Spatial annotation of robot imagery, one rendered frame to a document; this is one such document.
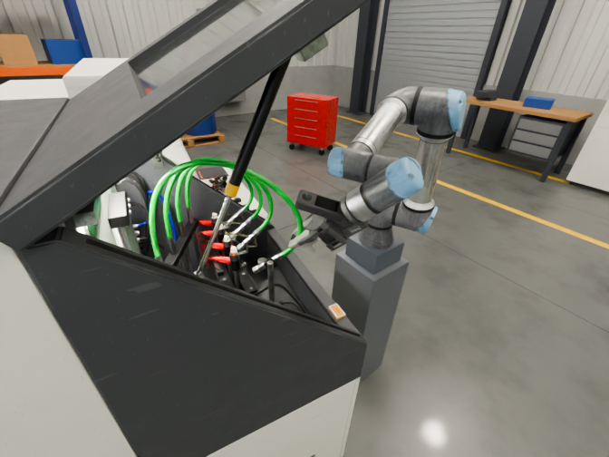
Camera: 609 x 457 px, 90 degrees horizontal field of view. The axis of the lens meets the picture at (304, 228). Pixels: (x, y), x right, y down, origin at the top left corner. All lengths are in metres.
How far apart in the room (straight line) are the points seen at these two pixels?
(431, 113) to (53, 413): 1.09
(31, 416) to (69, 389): 0.06
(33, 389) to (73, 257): 0.23
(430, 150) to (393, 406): 1.37
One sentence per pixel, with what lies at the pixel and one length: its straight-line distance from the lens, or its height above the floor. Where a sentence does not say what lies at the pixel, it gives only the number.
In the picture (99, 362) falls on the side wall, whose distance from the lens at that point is 0.59.
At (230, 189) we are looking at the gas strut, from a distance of 0.47.
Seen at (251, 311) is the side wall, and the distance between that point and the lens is 0.59.
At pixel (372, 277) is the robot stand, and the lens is 1.34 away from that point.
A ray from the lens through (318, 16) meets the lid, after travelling 0.42.
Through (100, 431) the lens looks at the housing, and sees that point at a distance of 0.73.
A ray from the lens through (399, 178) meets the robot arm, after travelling 0.62.
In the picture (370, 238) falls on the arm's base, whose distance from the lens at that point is 1.32.
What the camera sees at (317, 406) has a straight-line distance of 1.03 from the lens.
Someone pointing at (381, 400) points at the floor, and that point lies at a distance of 1.95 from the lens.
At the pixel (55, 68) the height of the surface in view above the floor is 1.18.
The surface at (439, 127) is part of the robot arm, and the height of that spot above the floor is 1.44.
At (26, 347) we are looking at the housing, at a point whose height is 1.30.
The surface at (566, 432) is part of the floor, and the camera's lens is 2.29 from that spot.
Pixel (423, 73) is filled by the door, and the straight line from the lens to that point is 7.69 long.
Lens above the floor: 1.66
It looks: 32 degrees down
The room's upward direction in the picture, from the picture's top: 2 degrees clockwise
